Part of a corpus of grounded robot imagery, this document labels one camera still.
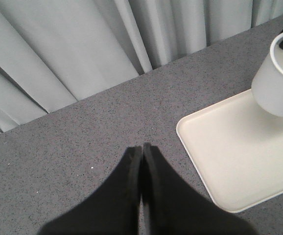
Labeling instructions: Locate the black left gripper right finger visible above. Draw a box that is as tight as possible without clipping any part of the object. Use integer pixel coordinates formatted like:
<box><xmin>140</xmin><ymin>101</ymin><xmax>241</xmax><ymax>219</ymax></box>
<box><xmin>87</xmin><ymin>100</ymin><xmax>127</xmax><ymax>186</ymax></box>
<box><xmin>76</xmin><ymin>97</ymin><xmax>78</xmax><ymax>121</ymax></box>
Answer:
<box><xmin>141</xmin><ymin>143</ymin><xmax>257</xmax><ymax>235</ymax></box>

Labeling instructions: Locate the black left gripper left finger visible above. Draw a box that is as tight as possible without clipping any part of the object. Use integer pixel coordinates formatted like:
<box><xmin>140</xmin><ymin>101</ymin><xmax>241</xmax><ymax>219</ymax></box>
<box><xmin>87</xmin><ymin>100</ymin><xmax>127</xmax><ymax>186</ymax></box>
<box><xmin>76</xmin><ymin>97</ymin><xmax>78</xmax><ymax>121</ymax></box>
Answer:
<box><xmin>39</xmin><ymin>146</ymin><xmax>142</xmax><ymax>235</ymax></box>

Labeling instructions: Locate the cream rectangular plastic tray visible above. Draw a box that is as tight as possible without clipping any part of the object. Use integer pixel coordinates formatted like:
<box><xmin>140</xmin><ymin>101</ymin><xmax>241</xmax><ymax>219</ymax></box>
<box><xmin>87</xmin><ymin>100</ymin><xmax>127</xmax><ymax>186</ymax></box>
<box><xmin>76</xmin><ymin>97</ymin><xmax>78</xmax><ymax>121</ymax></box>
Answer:
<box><xmin>176</xmin><ymin>90</ymin><xmax>283</xmax><ymax>213</ymax></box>

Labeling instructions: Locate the grey pleated curtain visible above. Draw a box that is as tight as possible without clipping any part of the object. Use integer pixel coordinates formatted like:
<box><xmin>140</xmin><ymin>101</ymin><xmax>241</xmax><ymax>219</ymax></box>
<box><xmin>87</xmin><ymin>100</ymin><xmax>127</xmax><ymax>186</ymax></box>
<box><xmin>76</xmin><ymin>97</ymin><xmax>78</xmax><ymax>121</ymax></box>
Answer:
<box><xmin>0</xmin><ymin>0</ymin><xmax>283</xmax><ymax>134</ymax></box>

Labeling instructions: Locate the white smiley mug black handle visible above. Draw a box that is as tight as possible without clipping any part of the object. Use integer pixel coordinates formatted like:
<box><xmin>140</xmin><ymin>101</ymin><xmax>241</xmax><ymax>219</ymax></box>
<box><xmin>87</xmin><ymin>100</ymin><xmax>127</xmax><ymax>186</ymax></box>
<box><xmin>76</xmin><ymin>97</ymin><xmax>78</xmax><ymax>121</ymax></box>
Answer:
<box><xmin>251</xmin><ymin>33</ymin><xmax>283</xmax><ymax>117</ymax></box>

